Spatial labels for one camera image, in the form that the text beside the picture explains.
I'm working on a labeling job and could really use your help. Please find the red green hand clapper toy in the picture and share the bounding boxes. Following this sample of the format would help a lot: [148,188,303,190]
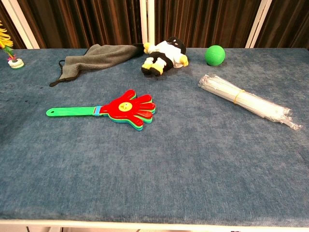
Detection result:
[45,89,156,131]

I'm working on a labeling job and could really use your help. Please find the black white plush doll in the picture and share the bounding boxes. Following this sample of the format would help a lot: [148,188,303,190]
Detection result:
[141,36,189,77]

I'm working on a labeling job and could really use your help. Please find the grey microfibre towel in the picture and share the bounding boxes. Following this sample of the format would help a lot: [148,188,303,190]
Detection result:
[49,43,145,87]

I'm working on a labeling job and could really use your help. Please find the green ball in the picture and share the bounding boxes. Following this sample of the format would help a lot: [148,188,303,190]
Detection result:
[204,44,226,67]

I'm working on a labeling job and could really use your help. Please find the yellow rubber band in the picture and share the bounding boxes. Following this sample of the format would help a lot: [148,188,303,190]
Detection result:
[233,89,245,105]

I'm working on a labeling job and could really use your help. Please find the clear wrapped straw bundle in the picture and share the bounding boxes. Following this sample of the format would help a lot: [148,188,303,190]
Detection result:
[198,73,303,132]

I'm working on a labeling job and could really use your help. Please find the dark brown curtain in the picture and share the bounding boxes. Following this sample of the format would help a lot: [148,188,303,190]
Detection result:
[0,0,309,50]

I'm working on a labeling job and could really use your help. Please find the yellow feather shuttlecock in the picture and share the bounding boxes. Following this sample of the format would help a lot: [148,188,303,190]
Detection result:
[0,20,25,69]

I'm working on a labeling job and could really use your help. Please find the white frame post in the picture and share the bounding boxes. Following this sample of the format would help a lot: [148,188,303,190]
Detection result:
[140,0,156,45]
[245,0,273,49]
[1,0,41,50]

